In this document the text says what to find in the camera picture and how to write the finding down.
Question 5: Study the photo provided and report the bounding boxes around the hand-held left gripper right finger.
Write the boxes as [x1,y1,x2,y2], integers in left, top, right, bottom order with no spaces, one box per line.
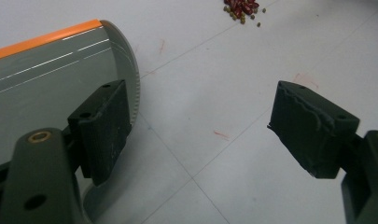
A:
[266,80,361,179]

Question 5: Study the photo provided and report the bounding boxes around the pile of red and green beans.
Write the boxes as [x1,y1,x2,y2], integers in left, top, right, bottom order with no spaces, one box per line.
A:
[222,0,268,28]

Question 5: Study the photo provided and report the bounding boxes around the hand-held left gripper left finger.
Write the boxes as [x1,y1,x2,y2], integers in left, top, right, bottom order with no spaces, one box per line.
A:
[67,79,133,188]

